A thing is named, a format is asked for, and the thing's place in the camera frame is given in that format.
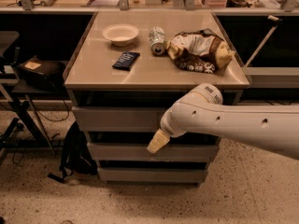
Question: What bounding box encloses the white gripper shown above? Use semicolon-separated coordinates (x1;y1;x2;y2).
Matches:
147;109;186;153

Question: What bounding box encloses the grey top drawer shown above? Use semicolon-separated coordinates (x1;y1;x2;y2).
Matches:
72;106;165;133

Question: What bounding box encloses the grey drawer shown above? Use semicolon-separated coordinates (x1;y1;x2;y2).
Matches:
98;168;208;183
72;106;165;133
87;143;219;162

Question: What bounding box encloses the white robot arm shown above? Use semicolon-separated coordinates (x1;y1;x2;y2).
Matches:
148;83;299;160

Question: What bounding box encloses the grey middle drawer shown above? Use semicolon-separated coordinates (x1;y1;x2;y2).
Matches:
87;143;219;162

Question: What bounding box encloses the grey bottom drawer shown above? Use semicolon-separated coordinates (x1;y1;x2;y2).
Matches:
98;168;208;183

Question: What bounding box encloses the grey drawer cabinet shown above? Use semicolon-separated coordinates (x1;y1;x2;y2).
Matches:
63;10;252;187

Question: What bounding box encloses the dark blue snack packet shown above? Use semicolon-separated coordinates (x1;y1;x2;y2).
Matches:
112;51;140;71

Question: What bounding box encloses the black backpack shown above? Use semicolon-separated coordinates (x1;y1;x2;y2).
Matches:
48;121;97;183

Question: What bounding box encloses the brown chip bag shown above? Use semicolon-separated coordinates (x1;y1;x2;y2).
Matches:
166;29;235;74

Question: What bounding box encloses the green soda can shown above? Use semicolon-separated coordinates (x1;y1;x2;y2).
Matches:
149;27;166;56

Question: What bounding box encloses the white bowl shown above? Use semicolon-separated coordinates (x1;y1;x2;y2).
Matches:
102;24;139;47

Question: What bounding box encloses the black bag on stand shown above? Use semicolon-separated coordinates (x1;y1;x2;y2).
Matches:
18;57;65;91

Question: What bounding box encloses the black folding stand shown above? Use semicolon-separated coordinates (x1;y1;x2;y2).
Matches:
0;31;56;155

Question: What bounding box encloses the white cane with handle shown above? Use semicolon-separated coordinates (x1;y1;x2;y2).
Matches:
244;15;282;67

